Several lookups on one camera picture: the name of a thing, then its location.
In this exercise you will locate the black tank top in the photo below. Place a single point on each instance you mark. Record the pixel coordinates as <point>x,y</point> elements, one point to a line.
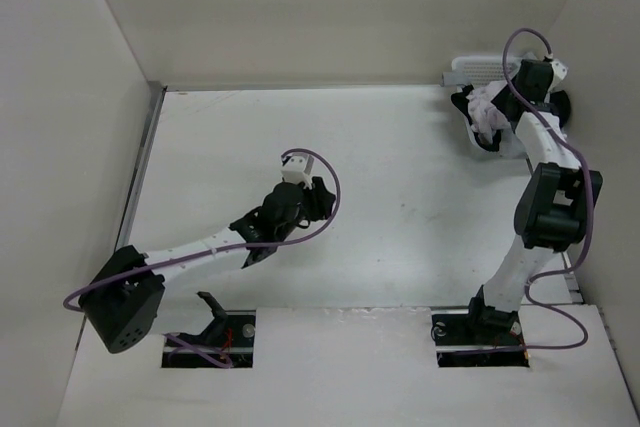
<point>502,142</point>

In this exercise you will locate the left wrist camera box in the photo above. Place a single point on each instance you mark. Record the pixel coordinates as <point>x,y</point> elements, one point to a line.
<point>297,168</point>

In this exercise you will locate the white tank top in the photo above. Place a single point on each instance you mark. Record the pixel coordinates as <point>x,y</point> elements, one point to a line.
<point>486,118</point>

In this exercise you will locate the white plastic laundry basket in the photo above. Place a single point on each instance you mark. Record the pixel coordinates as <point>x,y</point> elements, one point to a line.
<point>480,70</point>

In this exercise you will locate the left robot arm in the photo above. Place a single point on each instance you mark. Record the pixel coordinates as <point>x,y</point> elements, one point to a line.
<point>125,300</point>

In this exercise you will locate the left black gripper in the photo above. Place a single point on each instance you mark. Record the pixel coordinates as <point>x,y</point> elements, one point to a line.
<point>319,199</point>

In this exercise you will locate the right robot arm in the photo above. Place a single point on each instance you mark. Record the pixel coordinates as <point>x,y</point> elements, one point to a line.
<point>556,209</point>

